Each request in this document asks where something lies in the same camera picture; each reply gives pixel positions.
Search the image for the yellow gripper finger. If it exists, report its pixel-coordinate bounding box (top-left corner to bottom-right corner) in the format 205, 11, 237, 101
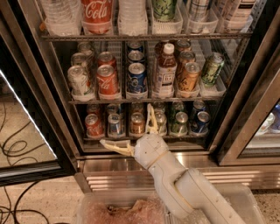
145, 103, 158, 134
100, 139, 134, 157

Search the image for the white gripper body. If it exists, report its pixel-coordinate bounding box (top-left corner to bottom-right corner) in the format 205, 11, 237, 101
134, 134, 169, 169

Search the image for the red coke can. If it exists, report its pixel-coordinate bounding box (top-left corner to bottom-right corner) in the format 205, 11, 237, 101
97, 65, 119, 95
97, 52, 116, 68

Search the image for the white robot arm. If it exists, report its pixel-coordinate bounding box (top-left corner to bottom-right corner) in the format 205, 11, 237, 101
101, 105, 246, 224

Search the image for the front white can bottom shelf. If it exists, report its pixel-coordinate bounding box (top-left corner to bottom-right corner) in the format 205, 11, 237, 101
155, 112, 167, 136

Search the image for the front orange can bottom shelf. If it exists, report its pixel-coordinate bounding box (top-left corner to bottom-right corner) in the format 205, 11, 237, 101
129, 112, 145, 134

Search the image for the front blue white can bottom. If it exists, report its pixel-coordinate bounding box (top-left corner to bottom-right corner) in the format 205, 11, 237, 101
108, 113, 123, 137

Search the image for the front green can bottom shelf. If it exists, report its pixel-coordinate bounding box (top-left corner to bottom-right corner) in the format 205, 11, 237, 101
171, 112, 188, 135

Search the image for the green can shelf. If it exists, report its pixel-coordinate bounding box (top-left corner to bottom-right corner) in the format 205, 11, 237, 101
201, 52, 224, 87
171, 112, 188, 135
151, 0, 177, 22

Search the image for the front red can bottom shelf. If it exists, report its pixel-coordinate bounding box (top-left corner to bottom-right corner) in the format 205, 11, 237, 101
85, 114, 103, 137

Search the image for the front blue pepsi can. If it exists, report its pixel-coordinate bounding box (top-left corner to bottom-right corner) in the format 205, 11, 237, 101
128, 63, 147, 94

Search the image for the blue pepsi can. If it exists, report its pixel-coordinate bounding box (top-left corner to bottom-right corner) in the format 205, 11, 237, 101
128, 51, 145, 64
128, 63, 147, 94
127, 41, 144, 53

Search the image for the front blue can bottom shelf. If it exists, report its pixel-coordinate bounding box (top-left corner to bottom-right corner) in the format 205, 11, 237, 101
191, 111, 210, 133

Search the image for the middle blue pepsi can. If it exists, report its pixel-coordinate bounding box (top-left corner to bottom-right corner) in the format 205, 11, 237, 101
128, 51, 145, 64

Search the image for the front white soda can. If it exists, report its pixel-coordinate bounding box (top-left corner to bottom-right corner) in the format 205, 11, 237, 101
67, 66, 90, 95

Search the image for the white soda can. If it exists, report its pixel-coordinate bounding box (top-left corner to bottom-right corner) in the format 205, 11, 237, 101
78, 42, 95, 61
71, 52, 88, 67
67, 66, 90, 95

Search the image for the middle orange can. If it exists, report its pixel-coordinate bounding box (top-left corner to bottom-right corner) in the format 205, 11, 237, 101
178, 51, 196, 70

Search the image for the rear blue pepsi can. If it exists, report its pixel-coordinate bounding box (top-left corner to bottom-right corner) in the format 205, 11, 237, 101
127, 41, 144, 53

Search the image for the stainless steel fridge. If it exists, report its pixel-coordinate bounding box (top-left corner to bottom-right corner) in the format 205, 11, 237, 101
0, 0, 280, 193

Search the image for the rear orange can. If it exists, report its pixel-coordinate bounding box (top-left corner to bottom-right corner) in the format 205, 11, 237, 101
175, 40, 192, 52

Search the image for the green can middle shelf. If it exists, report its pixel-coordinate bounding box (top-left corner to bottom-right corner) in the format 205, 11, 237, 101
201, 52, 224, 87

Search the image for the open fridge glass door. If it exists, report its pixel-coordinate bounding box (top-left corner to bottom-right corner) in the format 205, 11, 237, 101
0, 31, 75, 186

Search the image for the middle white soda can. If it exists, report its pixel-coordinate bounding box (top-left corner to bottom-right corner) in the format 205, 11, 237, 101
71, 52, 88, 67

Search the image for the rear white soda can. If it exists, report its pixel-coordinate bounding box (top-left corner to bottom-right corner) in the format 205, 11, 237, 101
78, 42, 95, 61

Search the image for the green can top shelf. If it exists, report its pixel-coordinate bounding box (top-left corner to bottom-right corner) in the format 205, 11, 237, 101
151, 0, 177, 22

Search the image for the plaid can top shelf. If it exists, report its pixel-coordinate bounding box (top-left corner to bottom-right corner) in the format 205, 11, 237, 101
189, 0, 210, 22

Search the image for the white carton top shelf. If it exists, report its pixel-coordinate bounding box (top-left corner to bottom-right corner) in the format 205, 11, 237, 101
222, 0, 256, 31

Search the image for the tea bottle white cap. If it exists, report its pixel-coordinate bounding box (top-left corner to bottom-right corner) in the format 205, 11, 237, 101
154, 43, 177, 97

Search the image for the left clear plastic bin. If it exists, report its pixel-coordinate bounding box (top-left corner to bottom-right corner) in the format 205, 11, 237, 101
76, 191, 169, 224

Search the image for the clear plastic bin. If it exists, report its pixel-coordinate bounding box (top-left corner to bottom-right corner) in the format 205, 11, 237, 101
167, 184, 266, 224
76, 191, 169, 224

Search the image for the right clear plastic bin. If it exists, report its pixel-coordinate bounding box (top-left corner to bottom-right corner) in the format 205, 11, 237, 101
167, 184, 266, 224

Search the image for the middle clear water bottle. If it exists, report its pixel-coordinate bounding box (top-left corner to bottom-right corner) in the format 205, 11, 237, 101
118, 0, 147, 35

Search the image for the clear water bottle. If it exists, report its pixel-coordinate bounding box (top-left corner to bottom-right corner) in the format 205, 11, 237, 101
118, 0, 147, 35
40, 0, 81, 32

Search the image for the large coca cola bottle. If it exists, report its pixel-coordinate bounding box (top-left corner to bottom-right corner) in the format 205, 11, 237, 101
81, 0, 113, 25

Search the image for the left clear water bottle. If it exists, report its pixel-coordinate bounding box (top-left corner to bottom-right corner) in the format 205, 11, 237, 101
40, 0, 81, 32

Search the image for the black floor cable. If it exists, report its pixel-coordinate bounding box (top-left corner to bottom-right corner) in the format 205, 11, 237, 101
0, 101, 51, 224

